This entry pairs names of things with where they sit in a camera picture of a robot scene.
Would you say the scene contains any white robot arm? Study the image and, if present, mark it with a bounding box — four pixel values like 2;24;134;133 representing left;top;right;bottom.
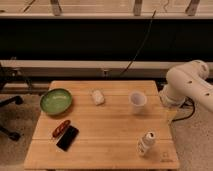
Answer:
159;60;213;112

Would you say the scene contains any white crumpled packet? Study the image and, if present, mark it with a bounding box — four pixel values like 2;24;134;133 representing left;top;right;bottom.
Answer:
92;90;105;105

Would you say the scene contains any translucent plastic cup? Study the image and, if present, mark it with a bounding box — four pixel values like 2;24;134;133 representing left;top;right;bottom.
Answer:
129;91;147;114

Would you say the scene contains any green bowl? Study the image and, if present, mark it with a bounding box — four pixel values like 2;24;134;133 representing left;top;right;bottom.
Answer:
40;88;73;116

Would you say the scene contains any black rectangular phone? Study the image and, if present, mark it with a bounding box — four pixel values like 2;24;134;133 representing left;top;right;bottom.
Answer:
56;126;79;151

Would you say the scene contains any red brown snack bar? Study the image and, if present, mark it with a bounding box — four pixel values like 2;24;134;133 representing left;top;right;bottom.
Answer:
52;120;71;138

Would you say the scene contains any black office chair base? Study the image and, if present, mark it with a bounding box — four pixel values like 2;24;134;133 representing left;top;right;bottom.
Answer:
0;64;23;141

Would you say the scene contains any black floor cable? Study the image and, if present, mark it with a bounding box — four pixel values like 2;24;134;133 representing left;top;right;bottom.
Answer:
172;97;196;123

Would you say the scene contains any black hanging cable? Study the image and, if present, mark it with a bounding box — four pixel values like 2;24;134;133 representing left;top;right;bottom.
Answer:
119;9;157;77

